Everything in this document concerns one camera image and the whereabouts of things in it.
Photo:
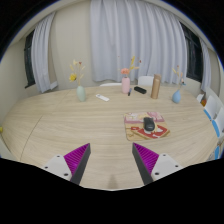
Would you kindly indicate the white remote control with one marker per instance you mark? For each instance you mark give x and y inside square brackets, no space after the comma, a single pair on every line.
[102,97]

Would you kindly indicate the wide white curtain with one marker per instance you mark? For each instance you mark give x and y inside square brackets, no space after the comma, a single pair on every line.
[140,36]

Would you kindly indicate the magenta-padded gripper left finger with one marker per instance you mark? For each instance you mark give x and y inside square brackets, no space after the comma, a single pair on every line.
[60,166]

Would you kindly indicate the black oblong case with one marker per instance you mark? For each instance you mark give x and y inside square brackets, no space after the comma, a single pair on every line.
[140,90]

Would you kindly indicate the yellow dried flower bunch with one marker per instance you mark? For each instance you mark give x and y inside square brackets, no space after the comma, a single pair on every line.
[73,77]

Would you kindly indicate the beige dried flower bunch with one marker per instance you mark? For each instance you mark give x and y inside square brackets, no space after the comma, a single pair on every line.
[181,80]

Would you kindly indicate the black computer mouse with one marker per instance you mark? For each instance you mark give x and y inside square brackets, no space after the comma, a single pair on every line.
[149,124]

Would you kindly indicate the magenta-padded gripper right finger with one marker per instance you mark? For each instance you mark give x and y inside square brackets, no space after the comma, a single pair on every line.
[163,165]

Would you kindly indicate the pink vase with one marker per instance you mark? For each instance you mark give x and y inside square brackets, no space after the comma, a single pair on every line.
[125,85]

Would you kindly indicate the white and blue chair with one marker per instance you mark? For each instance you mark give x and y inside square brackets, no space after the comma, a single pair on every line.
[219,121]
[211,107]

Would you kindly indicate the bronze drink bottle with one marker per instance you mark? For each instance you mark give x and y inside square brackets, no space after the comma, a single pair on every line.
[155,87]

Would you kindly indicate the light blue vase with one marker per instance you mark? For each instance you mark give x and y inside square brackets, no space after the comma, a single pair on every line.
[176,97]

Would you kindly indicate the narrow white curtain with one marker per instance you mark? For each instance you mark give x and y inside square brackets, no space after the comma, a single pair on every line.
[43,56]
[205,70]

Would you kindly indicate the dark marker pen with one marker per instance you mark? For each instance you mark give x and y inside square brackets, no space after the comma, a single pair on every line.
[129,92]

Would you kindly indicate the pale green vase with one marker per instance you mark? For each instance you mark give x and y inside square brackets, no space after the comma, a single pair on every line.
[81,94]

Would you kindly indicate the dark window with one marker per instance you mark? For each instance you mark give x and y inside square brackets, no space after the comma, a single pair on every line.
[30,60]
[193,53]

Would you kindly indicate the cartoon-print mouse pad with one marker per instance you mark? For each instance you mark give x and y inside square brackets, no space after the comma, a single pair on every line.
[135,131]

